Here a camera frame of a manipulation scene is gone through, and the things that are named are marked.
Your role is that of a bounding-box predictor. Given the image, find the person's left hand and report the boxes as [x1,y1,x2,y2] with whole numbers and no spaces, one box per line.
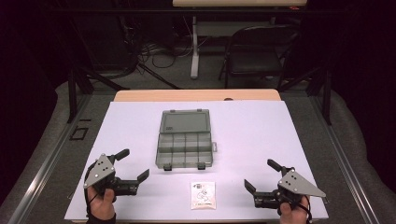
[87,186,118,220]

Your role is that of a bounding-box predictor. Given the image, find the black folding chair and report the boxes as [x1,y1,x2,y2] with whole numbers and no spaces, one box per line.
[219,24,300,90]

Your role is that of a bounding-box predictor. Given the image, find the grey metal floor rail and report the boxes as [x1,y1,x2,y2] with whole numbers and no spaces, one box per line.
[311,92,381,224]
[7,92,92,224]

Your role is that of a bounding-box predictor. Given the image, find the white table sheet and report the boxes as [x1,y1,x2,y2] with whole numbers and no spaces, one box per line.
[64,100,330,222]

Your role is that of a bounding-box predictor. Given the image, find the black tripod leg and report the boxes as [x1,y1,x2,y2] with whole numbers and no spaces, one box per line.
[138,63,181,91]

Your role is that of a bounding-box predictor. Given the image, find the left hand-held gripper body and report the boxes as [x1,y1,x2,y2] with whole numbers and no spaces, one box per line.
[83,153,139,197]

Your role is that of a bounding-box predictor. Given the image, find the black wrist cord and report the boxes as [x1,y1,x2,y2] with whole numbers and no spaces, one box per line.
[299,195,314,224]
[83,186,95,218]

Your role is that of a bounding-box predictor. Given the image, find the white desk with beige top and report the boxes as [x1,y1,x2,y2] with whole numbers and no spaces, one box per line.
[172,0,308,79]

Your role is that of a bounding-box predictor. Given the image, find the dark equipment cabinet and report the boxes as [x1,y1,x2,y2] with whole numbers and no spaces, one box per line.
[73,12,138,73]

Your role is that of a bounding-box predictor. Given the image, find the black floor cables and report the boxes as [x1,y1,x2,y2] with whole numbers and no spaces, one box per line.
[136,38,194,70]

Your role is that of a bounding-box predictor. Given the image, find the person's right hand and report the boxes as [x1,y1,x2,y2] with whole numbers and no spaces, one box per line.
[277,198,311,224]

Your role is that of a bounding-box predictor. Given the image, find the wooden table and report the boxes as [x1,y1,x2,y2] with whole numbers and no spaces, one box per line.
[113,89,282,103]

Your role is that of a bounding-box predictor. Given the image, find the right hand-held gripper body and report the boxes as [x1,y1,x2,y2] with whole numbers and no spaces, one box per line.
[252,167,327,210]

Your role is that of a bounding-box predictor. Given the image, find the white printed packet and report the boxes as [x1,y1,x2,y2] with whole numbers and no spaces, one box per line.
[190,181,217,210]

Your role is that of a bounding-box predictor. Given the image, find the black metal stand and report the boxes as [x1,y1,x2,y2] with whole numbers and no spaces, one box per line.
[66,66,129,124]
[278,66,332,125]

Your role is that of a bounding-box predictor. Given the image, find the black horizontal bar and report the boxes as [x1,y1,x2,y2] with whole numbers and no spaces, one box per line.
[46,7,344,14]

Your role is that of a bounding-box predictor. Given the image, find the clear grey plastic organizer box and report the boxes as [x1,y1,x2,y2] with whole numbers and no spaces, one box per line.
[154,108,218,172]

